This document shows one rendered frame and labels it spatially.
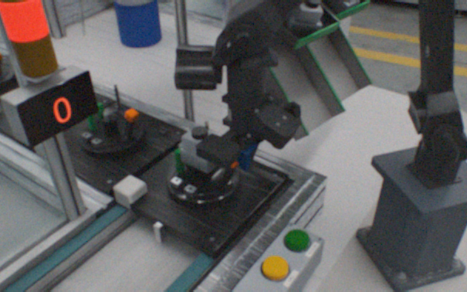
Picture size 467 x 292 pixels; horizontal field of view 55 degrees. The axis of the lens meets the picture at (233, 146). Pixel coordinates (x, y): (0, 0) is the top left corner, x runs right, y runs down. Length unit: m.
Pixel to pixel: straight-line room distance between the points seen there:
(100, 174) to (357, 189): 0.56
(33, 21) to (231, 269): 0.46
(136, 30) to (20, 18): 1.07
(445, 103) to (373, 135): 0.55
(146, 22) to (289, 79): 0.81
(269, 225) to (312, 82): 0.37
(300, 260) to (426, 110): 0.30
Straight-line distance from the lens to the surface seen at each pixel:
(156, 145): 0.98
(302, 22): 0.86
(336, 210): 0.99
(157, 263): 0.81
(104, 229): 0.85
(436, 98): 0.70
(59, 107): 0.69
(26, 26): 0.64
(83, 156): 0.99
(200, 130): 0.79
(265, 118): 0.66
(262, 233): 0.79
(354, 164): 1.11
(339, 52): 1.15
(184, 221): 0.80
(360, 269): 0.89
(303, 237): 0.77
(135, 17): 1.67
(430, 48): 0.66
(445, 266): 0.91
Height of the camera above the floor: 1.54
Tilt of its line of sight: 37 degrees down
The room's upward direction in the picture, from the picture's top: 1 degrees counter-clockwise
